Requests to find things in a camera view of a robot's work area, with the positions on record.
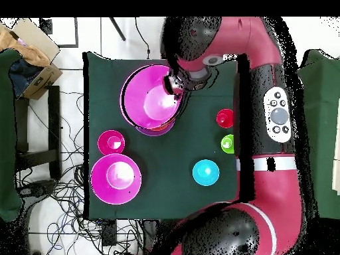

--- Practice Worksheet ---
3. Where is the black tripod leg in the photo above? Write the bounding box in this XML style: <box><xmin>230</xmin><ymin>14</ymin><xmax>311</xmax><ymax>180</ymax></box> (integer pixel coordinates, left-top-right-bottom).
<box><xmin>108</xmin><ymin>17</ymin><xmax>127</xmax><ymax>42</ymax></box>

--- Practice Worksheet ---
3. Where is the black floor box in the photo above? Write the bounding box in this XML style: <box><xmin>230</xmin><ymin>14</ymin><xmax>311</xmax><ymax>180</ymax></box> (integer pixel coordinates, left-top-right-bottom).
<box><xmin>101</xmin><ymin>219</ymin><xmax>118</xmax><ymax>247</ymax></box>

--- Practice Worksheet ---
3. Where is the dark green tablecloth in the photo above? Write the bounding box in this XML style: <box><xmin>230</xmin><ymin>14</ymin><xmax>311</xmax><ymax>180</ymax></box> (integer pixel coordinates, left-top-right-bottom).
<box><xmin>82</xmin><ymin>50</ymin><xmax>240</xmax><ymax>221</ymax></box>

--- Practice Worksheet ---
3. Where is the crimson bowl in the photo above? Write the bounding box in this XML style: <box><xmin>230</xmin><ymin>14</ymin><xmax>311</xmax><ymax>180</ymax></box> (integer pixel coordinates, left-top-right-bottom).
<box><xmin>97</xmin><ymin>129</ymin><xmax>126</xmax><ymax>156</ymax></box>

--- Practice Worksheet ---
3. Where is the green cup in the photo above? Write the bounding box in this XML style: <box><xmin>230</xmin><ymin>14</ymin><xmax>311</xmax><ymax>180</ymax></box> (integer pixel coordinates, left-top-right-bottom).
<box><xmin>220</xmin><ymin>134</ymin><xmax>235</xmax><ymax>154</ymax></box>

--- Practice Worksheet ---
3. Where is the black square frame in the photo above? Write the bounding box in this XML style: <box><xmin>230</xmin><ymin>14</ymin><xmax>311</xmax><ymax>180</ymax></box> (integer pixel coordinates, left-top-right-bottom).
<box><xmin>39</xmin><ymin>17</ymin><xmax>80</xmax><ymax>48</ymax></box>

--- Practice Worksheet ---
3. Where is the black cable with plug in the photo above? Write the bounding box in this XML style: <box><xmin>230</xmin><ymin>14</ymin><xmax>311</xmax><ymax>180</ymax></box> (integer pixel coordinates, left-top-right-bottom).
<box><xmin>133</xmin><ymin>17</ymin><xmax>151</xmax><ymax>60</ymax></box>

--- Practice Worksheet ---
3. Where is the tangle of black cables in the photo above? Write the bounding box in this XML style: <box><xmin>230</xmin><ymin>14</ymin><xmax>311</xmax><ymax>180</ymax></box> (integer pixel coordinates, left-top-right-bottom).
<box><xmin>15</xmin><ymin>90</ymin><xmax>144</xmax><ymax>255</ymax></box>

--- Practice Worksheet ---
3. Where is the small blue bowl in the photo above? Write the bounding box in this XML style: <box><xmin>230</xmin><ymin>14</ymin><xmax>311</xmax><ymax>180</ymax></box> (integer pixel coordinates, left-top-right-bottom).
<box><xmin>192</xmin><ymin>159</ymin><xmax>220</xmax><ymax>187</ymax></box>

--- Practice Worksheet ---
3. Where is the black stool frame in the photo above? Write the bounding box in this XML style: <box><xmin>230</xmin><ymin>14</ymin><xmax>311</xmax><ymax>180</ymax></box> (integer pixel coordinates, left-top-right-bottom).
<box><xmin>14</xmin><ymin>85</ymin><xmax>62</xmax><ymax>181</ymax></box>

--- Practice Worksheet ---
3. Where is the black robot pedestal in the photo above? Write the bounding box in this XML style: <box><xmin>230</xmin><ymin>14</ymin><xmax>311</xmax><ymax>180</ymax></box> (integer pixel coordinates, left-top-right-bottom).
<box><xmin>143</xmin><ymin>219</ymin><xmax>161</xmax><ymax>252</ymax></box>

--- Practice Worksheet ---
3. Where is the purple bowl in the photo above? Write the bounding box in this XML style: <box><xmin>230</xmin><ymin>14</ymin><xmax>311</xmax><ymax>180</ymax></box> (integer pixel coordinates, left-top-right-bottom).
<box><xmin>134</xmin><ymin>120</ymin><xmax>177</xmax><ymax>137</ymax></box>

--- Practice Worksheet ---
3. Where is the red cup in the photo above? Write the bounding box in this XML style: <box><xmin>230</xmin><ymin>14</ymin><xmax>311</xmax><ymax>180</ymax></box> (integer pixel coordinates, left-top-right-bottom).
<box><xmin>215</xmin><ymin>108</ymin><xmax>235</xmax><ymax>129</ymax></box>

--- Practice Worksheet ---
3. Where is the cardboard box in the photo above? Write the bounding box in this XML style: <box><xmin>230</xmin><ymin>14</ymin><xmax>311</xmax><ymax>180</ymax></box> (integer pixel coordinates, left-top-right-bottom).
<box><xmin>0</xmin><ymin>17</ymin><xmax>64</xmax><ymax>101</ymax></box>

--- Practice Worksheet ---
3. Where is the green side table cloth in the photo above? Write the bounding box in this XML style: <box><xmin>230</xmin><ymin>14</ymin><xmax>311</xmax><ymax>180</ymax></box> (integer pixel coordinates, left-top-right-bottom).
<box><xmin>297</xmin><ymin>48</ymin><xmax>340</xmax><ymax>220</ymax></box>
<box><xmin>0</xmin><ymin>48</ymin><xmax>23</xmax><ymax>222</ymax></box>

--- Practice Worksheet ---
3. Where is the large pink bowl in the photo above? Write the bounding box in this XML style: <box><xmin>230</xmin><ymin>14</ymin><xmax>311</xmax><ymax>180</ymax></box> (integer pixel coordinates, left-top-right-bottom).
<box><xmin>120</xmin><ymin>64</ymin><xmax>186</xmax><ymax>131</ymax></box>
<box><xmin>90</xmin><ymin>153</ymin><xmax>143</xmax><ymax>205</ymax></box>

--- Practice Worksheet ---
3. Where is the black rounded floor base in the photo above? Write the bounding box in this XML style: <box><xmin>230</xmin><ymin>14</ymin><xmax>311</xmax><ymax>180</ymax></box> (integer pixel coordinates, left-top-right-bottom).
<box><xmin>25</xmin><ymin>179</ymin><xmax>58</xmax><ymax>197</ymax></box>

